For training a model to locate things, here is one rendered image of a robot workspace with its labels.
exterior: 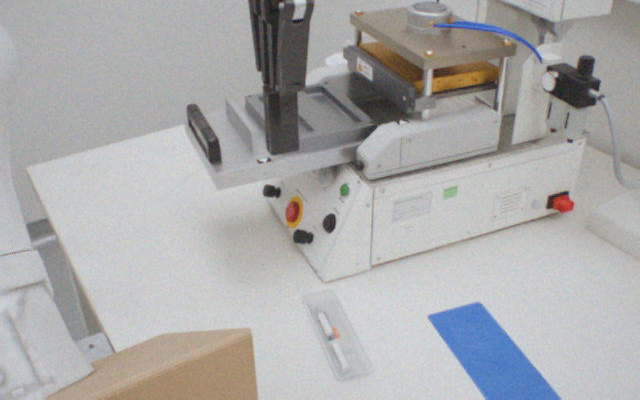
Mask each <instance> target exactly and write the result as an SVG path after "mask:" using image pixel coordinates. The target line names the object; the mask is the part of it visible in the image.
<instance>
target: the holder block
mask: <svg viewBox="0 0 640 400"><path fill-rule="evenodd" d="M297 98H298V131H299V150H298V151H294V152H288V153H282V155H284V156H285V155H290V154H295V153H299V152H305V151H310V150H315V149H320V148H325V147H331V146H335V145H340V144H345V143H351V142H356V141H361V140H365V139H367V138H368V137H369V136H371V135H372V133H373V132H374V131H375V130H376V129H377V123H376V122H375V121H374V120H373V119H372V118H369V117H368V116H367V115H366V114H365V113H364V112H362V110H361V109H360V108H359V107H358V106H357V105H355V104H354V103H353V102H352V101H351V100H350V99H348V98H346V97H345V96H344V95H343V94H342V93H341V92H339V91H338V90H337V89H336V88H335V87H334V85H332V84H331V83H330V82H329V81H326V82H320V83H314V84H308V85H306V90H305V91H302V92H297ZM245 109H246V110H247V111H248V112H249V114H250V115H251V116H252V118H253V119H254V120H255V121H256V123H257V124H258V125H260V126H261V128H262V129H263V130H264V131H265V133H266V130H265V114H264V96H263V93H259V94H252V95H246V96H245Z"/></svg>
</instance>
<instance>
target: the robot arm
mask: <svg viewBox="0 0 640 400"><path fill-rule="evenodd" d="M248 4H249V12H250V19H251V27H252V35H253V43H254V51H255V59H256V68H257V70H258V72H261V71H262V76H261V78H262V81H263V84H264V86H263V96H264V114H265V130H266V147H267V150H268V151H269V153H270V154H271V155H277V154H282V153H288V152H294V151H298V150H299V131H298V98H297V92H302V91H305V90H306V77H307V64H308V49H309V36H310V22H311V18H312V14H313V10H314V5H315V0H248ZM21 70H22V67H21V57H20V54H19V51H18V49H17V47H16V43H15V40H14V39H13V38H12V36H11V35H10V33H9V32H8V31H7V30H6V29H5V28H4V27H3V26H2V25H1V24H0V400H44V399H46V398H47V397H49V396H51V395H52V394H54V393H56V392H57V391H59V390H62V389H64V388H66V387H68V386H70V385H72V384H73V383H75V382H77V381H78V380H80V379H82V378H84V377H85V376H87V375H88V374H90V373H91V372H93V371H94V370H95V369H94V368H93V366H92V365H91V364H90V362H89V361H88V360H87V358H86V357H85V356H84V354H83V353H82V352H81V350H80V349H79V348H78V346H77V345H76V344H75V343H74V342H73V341H72V339H71V337H70V335H69V333H68V331H67V329H66V326H65V324H64V321H63V319H62V317H61V315H60V313H59V311H58V308H57V306H56V304H55V302H54V300H53V294H54V290H53V288H52V285H51V282H50V280H49V277H48V274H47V272H46V269H45V265H44V263H43V260H42V258H41V256H40V254H39V252H38V250H34V249H33V246H32V243H31V240H30V237H29V233H28V230H27V227H26V224H25V220H24V216H23V213H22V210H21V207H20V204H19V200H18V197H17V194H16V191H15V188H14V184H13V181H12V178H11V161H10V118H11V110H12V103H13V97H14V92H15V89H16V86H17V83H18V79H19V76H20V73H21Z"/></svg>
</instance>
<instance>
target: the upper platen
mask: <svg viewBox="0 0 640 400"><path fill-rule="evenodd" d="M359 47H360V48H361V49H363V50H364V52H366V53H367V54H369V55H370V56H372V57H373V58H375V59H376V60H378V61H380V62H381V63H383V64H384V65H386V66H387V67H389V68H390V69H391V70H393V71H394V72H396V73H397V74H399V75H400V76H403V77H404V79H405V80H407V81H408V82H410V83H411V84H413V85H414V86H416V87H417V91H416V94H417V93H421V92H422V80H423V69H421V68H420V67H418V66H417V65H415V64H413V63H412V62H410V61H409V60H407V59H405V58H403V57H402V56H400V55H398V54H397V53H395V52H394V51H392V50H391V49H389V48H387V47H386V45H384V44H383V43H381V42H379V41H376V42H369V43H362V44H359ZM498 71H499V67H498V66H496V65H494V64H492V63H489V62H487V61H480V62H474V63H468V64H463V65H457V66H451V67H445V68H439V69H436V68H433V76H432V80H433V87H432V93H433V94H435V95H436V96H437V97H436V99H441V98H446V97H450V98H452V96H454V97H457V96H462V95H467V94H474V93H479V92H484V91H489V90H494V89H496V86H497V84H496V83H495V82H496V80H497V78H498Z"/></svg>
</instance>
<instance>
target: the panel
mask: <svg viewBox="0 0 640 400"><path fill-rule="evenodd" d="M335 167H336V170H337V175H336V180H335V182H334V184H333V185H332V186H331V187H323V186H322V185H321V184H320V183H319V180H318V174H319V170H320V168H318V169H314V170H309V171H304V172H299V173H294V174H290V175H285V176H280V177H275V179H271V180H266V183H265V185H267V184H268V185H273V186H275V188H277V187H279V188H280V190H281V192H280V196H279V197H278V198H276V197H275V196H274V197H272V198H271V197H267V199H268V201H269V203H270V204H271V206H272V207H273V209H274V210H275V212H276V213H277V215H278V216H279V218H280V219H281V222H282V223H284V225H285V226H286V228H287V229H288V231H289V232H290V234H291V235H292V237H293V233H294V231H295V230H296V229H300V230H306V231H307V232H308V233H309V232H312V233H313V235H314V238H313V242H311V244H310V245H308V242H306V244H305V245H302V244H297V245H298V247H299V248H300V250H301V251H302V253H303V254H305V256H306V257H307V259H308V260H309V262H310V263H311V265H312V266H313V269H314V270H315V272H316V273H317V275H318V276H319V275H320V273H321V271H322V269H323V266H324V263H325V261H327V259H328V257H329V255H330V253H331V251H332V249H333V246H334V244H335V241H336V239H337V237H338V235H339V233H340V230H341V228H342V226H343V224H344V222H345V219H346V217H348V214H349V212H350V210H351V208H352V206H353V204H354V202H355V199H356V196H357V194H358V192H359V190H360V188H361V186H362V184H363V181H362V180H361V179H360V177H359V176H358V175H357V174H356V172H355V171H354V170H353V169H352V168H351V167H350V166H349V165H348V164H346V163H342V164H338V165H335ZM342 184H348V186H349V191H348V193H346V195H345V196H342V195H341V194H340V192H339V189H340V187H341V185H342ZM265 185H264V186H265ZM290 202H297V203H298V205H299V215H298V218H297V219H296V222H295V223H289V222H288V220H287V218H286V208H287V206H288V204H289V203H290ZM328 214H330V215H333V217H334V227H333V229H332V230H331V231H325V230H324V229H323V227H322V222H323V218H324V217H325V216H327V215H328Z"/></svg>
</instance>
